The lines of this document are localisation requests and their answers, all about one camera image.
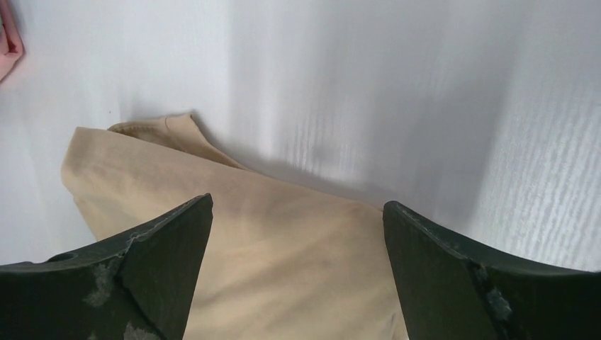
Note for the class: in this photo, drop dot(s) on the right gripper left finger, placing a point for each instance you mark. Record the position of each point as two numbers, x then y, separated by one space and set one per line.
137 284

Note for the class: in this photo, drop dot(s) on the pink folded t shirt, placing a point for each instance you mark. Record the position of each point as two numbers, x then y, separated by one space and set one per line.
12 48

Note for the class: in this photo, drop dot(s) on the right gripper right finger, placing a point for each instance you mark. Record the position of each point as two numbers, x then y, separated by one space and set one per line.
452 287

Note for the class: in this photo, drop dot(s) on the beige t shirt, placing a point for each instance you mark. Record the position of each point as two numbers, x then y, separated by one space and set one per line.
282 262

